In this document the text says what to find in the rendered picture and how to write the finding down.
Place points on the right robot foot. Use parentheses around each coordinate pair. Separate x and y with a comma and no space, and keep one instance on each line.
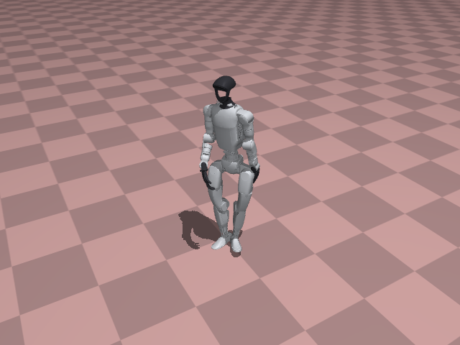
(221,241)

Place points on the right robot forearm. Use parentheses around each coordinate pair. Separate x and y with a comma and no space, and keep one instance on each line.
(205,154)

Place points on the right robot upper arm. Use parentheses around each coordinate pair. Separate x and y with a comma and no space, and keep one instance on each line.
(209,136)

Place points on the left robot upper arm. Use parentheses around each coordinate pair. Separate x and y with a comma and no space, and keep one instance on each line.
(246,119)

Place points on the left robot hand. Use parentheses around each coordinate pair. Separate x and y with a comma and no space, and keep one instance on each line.
(255,172)

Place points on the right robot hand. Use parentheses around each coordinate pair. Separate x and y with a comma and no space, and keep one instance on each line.
(204,170)

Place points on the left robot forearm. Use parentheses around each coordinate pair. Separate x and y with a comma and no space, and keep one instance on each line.
(252,156)

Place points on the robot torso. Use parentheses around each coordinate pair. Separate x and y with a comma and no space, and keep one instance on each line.
(229,136)

